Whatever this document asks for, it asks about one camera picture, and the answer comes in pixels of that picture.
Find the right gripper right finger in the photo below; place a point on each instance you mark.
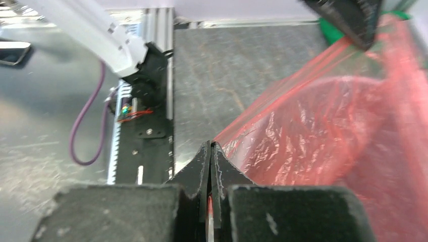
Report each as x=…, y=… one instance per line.
x=244, y=211

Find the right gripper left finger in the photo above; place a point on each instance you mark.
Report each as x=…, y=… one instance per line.
x=173, y=211

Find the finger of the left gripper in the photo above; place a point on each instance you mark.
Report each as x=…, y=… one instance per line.
x=357, y=20

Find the red plastic trash bag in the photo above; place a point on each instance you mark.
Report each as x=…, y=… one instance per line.
x=348, y=118

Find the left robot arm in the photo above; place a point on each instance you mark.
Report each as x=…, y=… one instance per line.
x=143, y=65

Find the green cloth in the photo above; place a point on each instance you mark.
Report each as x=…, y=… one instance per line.
x=332, y=34

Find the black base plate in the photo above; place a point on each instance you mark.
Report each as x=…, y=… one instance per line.
x=142, y=144

